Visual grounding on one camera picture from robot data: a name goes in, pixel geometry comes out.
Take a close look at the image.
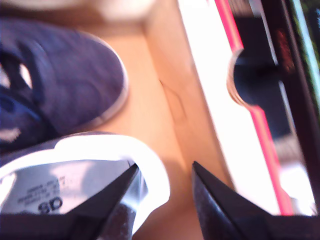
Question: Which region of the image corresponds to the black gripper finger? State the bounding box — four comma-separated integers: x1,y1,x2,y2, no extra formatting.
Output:
67,163,140,240
191,161,273,240

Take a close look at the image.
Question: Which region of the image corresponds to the blue suede shoe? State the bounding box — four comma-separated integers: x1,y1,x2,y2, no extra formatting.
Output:
0,132,172,240
0,17,130,151

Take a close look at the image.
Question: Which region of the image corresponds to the red cardboard shoebox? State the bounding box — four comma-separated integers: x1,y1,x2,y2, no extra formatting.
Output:
0,0,295,240

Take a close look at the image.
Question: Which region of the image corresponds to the wide black computer monitor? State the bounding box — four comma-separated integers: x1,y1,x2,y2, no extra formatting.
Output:
259,0,320,201

